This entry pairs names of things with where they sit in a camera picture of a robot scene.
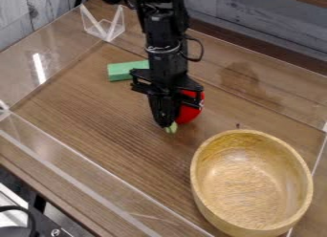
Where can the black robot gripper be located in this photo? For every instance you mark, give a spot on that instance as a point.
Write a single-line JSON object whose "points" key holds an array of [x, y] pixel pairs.
{"points": [[165, 78]]}

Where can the red toy strawberry green leaves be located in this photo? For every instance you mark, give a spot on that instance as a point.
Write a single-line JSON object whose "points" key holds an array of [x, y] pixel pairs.
{"points": [[186, 114]]}

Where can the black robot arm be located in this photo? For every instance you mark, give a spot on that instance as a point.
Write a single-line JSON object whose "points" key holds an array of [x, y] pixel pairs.
{"points": [[174, 95]]}

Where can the green rectangular block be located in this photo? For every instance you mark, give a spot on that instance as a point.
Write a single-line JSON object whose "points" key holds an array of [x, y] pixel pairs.
{"points": [[118, 71]]}

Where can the wooden bowl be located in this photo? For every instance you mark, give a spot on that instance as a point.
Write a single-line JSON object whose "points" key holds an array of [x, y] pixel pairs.
{"points": [[251, 183]]}

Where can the clear acrylic enclosure wall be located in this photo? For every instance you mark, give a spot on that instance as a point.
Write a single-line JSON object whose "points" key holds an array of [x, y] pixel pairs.
{"points": [[78, 138]]}

